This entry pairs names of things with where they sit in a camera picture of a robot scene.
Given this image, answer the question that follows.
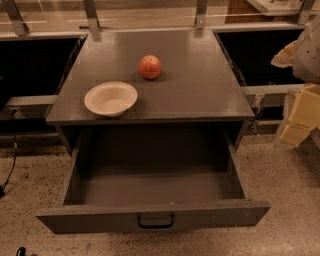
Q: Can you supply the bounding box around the grey drawer cabinet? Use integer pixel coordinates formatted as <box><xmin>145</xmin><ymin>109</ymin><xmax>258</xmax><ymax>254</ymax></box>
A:
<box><xmin>46</xmin><ymin>29</ymin><xmax>254</xmax><ymax>151</ymax></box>

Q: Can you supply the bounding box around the grey top drawer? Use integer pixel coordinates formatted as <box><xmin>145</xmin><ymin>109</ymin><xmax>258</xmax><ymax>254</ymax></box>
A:
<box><xmin>37</xmin><ymin>127</ymin><xmax>270</xmax><ymax>234</ymax></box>

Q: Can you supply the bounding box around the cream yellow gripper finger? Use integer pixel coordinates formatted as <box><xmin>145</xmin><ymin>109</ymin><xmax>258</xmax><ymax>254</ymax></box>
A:
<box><xmin>271</xmin><ymin>41</ymin><xmax>297</xmax><ymax>68</ymax></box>

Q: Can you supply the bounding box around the black cable on left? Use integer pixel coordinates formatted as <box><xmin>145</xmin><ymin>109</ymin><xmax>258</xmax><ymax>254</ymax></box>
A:
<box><xmin>0</xmin><ymin>108</ymin><xmax>19</xmax><ymax>198</ymax></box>

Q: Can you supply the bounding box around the red orange apple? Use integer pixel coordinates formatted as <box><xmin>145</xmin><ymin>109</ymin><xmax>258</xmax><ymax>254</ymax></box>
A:
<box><xmin>139</xmin><ymin>55</ymin><xmax>162</xmax><ymax>79</ymax></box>

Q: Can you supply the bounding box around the white paper bowl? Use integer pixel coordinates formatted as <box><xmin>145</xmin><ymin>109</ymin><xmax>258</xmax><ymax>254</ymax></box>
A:
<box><xmin>84</xmin><ymin>82</ymin><xmax>138</xmax><ymax>117</ymax></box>

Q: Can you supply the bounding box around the black top drawer handle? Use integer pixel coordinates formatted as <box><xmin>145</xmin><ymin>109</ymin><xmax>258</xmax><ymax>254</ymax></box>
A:
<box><xmin>137</xmin><ymin>214</ymin><xmax>175</xmax><ymax>230</ymax></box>

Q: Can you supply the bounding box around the metal railing frame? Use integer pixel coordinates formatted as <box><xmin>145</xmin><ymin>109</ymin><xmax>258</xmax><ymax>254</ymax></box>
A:
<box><xmin>0</xmin><ymin>0</ymin><xmax>320</xmax><ymax>121</ymax></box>

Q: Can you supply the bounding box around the black object bottom left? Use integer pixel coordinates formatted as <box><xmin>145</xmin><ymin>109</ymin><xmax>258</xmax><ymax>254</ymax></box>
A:
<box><xmin>16</xmin><ymin>247</ymin><xmax>26</xmax><ymax>256</ymax></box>

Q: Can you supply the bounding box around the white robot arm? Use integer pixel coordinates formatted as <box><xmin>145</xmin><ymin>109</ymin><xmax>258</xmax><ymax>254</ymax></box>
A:
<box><xmin>271</xmin><ymin>15</ymin><xmax>320</xmax><ymax>147</ymax></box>

